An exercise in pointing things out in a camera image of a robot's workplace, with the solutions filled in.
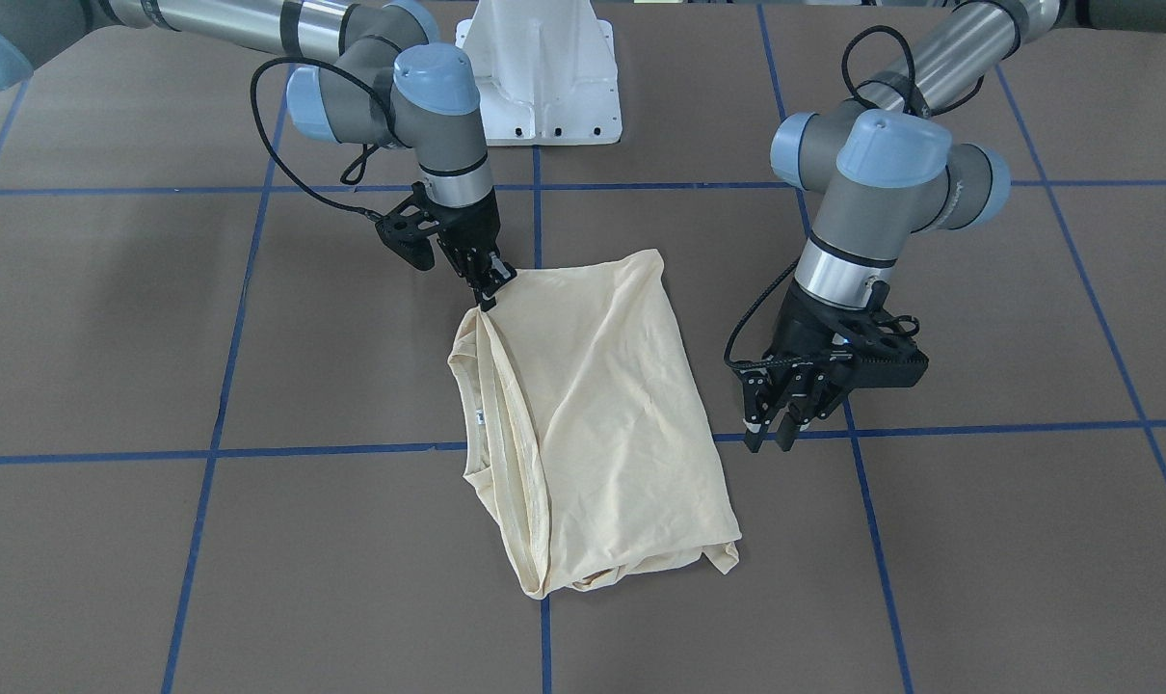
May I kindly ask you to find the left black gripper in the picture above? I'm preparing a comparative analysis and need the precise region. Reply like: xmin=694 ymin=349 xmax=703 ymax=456
xmin=728 ymin=280 xmax=928 ymax=453

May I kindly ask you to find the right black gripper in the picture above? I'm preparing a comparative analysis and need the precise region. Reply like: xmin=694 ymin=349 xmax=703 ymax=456
xmin=375 ymin=183 xmax=517 ymax=311

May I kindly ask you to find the cream long-sleeve printed shirt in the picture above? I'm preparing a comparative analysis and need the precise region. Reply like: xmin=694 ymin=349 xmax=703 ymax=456
xmin=448 ymin=248 xmax=742 ymax=601

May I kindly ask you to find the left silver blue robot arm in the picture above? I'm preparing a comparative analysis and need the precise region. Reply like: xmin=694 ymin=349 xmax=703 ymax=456
xmin=725 ymin=1 xmax=1166 ymax=453

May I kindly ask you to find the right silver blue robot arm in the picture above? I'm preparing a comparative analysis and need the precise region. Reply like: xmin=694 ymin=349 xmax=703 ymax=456
xmin=0 ymin=1 xmax=517 ymax=310

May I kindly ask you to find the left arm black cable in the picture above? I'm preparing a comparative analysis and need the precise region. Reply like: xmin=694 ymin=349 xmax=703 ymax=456
xmin=724 ymin=24 xmax=985 ymax=371

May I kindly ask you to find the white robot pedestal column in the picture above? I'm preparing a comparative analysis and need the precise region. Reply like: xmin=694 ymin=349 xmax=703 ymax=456
xmin=455 ymin=1 xmax=623 ymax=147

